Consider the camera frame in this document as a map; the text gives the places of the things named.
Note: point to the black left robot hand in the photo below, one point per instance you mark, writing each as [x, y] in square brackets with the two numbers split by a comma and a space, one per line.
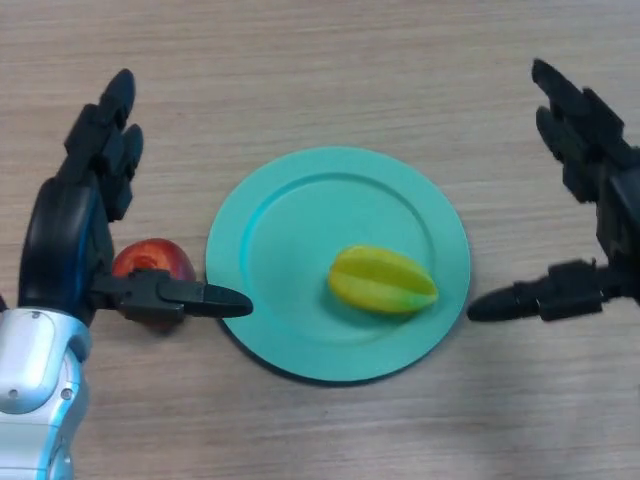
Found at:
[60, 240]

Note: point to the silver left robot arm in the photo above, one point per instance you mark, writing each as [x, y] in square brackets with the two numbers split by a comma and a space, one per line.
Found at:
[35, 390]

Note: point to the yellow starfruit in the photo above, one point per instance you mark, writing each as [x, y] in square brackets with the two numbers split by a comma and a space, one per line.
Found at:
[380, 280]

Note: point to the green round plate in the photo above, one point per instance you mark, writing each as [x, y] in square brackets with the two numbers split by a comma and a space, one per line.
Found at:
[290, 250]

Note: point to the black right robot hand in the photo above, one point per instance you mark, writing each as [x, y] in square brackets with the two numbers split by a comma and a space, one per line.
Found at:
[622, 210]

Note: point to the red apple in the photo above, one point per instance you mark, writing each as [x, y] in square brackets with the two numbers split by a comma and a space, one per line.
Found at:
[155, 255]

